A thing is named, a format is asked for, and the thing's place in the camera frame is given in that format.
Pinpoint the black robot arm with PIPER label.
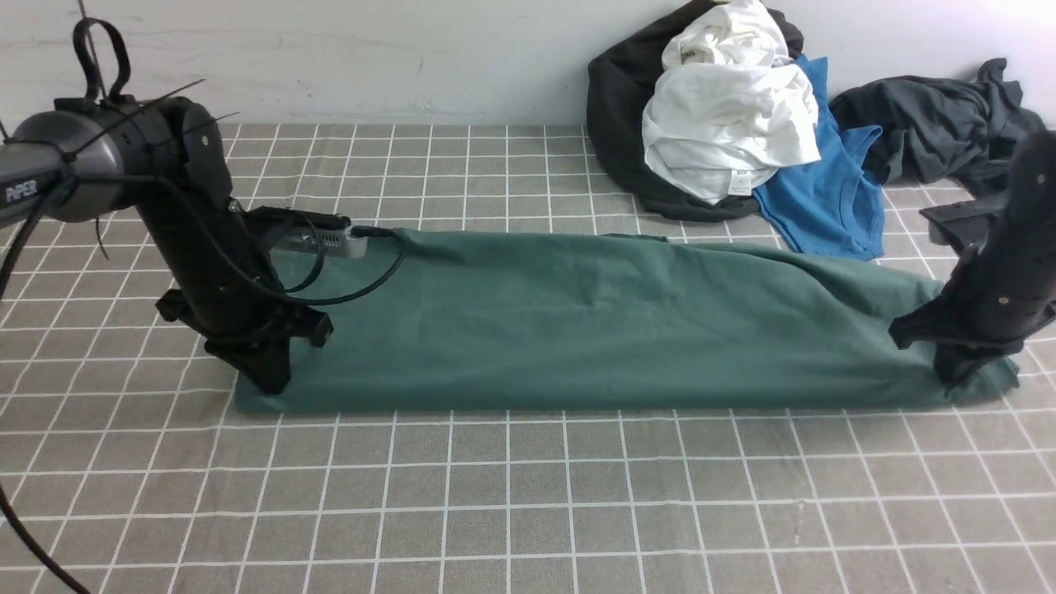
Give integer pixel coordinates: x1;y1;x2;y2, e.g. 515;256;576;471
2;95;1054;394

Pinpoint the black garment under white shirt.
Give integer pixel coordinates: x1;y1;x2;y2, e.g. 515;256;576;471
586;1;804;222

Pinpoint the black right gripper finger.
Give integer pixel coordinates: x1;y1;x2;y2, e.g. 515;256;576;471
204;334;291;395

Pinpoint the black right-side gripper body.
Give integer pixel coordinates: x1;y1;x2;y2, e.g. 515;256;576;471
136;177;333;347

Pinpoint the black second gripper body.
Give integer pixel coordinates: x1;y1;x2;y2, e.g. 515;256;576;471
889;131;1055;357

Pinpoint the white crumpled shirt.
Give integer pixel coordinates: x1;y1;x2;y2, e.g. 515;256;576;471
642;1;821;205

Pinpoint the grey checkered tablecloth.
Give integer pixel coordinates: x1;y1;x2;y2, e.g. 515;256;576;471
0;125;1056;594

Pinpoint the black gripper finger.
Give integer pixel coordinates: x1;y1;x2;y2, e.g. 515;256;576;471
935;342;1020;387

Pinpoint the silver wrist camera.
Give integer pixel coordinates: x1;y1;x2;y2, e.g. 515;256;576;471
919;193;1007;253
242;206;367;259

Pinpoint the blue shirt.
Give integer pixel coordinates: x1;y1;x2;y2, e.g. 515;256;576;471
753;56;885;261

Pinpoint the green long sleeve shirt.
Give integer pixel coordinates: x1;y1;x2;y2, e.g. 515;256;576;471
234;229;1019;415

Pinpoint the dark grey crumpled shirt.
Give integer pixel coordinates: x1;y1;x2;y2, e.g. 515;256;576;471
829;58;1045;198

